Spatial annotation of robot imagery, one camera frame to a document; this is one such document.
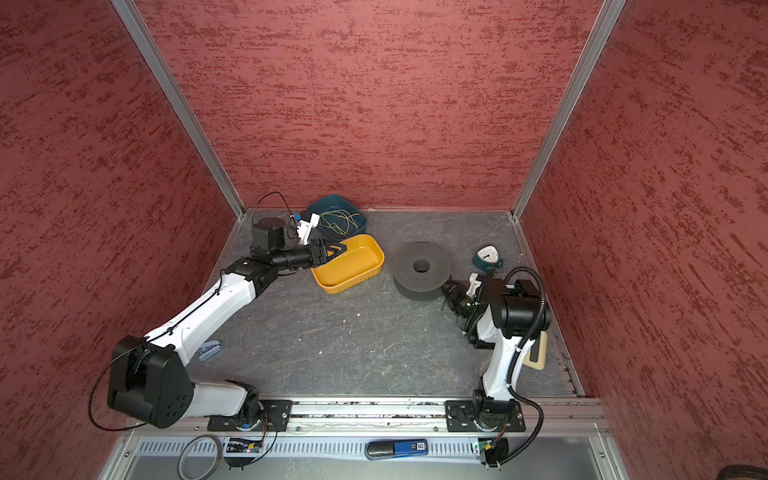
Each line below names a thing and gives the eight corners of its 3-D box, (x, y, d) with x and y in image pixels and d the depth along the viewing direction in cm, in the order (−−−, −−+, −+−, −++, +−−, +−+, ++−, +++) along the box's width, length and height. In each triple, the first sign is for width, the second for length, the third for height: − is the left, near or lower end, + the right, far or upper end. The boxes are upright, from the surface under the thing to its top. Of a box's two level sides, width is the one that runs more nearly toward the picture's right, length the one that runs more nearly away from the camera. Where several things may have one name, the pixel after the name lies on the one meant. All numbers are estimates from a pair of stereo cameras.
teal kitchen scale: (474, 273, 105) (477, 264, 101) (470, 254, 111) (473, 245, 106) (499, 273, 105) (503, 265, 101) (494, 254, 111) (498, 245, 107)
